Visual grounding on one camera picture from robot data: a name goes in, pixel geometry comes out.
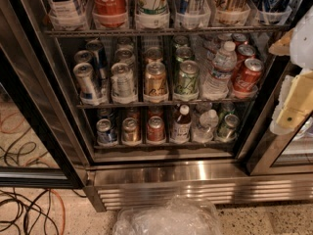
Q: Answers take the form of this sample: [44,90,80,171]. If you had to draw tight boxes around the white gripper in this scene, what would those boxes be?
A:
[269,6,313,135]

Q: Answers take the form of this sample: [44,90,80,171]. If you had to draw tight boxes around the red coke can middle front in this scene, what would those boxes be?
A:
[233,58,264,98]

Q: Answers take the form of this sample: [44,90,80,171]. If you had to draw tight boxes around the red coke can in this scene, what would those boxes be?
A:
[233,58,264,98]
[234,44,256,71]

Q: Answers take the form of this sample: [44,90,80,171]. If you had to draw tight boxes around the clear water bottle middle shelf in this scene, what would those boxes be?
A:
[202,41,237,100]

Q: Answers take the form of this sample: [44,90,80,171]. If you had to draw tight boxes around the clear water bottle shelf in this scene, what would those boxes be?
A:
[202,41,237,100]
[192,110,219,143]

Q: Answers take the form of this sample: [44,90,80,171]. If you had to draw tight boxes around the green can bottom shelf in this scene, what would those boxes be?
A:
[216,114,240,142]

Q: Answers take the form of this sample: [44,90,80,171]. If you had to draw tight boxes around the green can shelf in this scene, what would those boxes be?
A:
[216,114,240,142]
[173,60,200,101]

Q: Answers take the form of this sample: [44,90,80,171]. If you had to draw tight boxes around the clear water bottle bottom shelf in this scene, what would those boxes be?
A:
[192,110,219,143]

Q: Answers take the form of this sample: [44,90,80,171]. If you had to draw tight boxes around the gold striped can top shelf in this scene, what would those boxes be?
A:
[214,0,250,25]

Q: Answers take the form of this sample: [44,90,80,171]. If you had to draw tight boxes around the green can middle shelf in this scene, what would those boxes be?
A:
[173,60,200,101]

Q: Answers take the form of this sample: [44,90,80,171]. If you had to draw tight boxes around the gold can middle shelf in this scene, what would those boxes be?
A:
[144,62,168,103]

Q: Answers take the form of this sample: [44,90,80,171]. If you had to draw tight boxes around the red can bottom shelf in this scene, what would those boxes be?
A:
[147,117,165,142]

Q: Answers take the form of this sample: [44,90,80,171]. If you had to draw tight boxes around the stainless steel display fridge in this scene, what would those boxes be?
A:
[0,0,313,212]

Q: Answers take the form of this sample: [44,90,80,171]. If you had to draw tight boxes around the white green arizona can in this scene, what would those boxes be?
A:
[137,0,167,28]

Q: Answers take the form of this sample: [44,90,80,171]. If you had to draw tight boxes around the silver white can middle shelf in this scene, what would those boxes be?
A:
[111,63,136,104]

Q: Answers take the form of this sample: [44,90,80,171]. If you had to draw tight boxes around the gold can bottom shelf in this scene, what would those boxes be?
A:
[122,117,141,143]

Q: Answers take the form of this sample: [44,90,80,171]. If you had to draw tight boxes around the blue silver can rear left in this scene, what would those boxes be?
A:
[86,39,108,79]

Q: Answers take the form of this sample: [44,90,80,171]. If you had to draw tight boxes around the blue can bottom shelf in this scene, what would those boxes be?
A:
[96,118,117,146]

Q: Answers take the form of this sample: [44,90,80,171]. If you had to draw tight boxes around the red coca-cola can top shelf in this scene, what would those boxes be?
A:
[94,0,126,28]

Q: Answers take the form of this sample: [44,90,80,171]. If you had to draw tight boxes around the silver blue can front left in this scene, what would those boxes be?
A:
[73,63,102,106]

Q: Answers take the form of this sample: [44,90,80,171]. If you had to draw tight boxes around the white tea bottle top shelf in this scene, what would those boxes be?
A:
[47,0,89,31]

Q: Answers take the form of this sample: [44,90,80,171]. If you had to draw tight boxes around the brown juice bottle white cap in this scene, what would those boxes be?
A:
[170,105,192,144]

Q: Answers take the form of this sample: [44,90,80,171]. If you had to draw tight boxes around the clear plastic bag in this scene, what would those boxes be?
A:
[112,196,223,235]

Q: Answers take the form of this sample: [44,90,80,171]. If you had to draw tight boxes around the black and orange floor cables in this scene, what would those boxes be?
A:
[0,188,67,235]

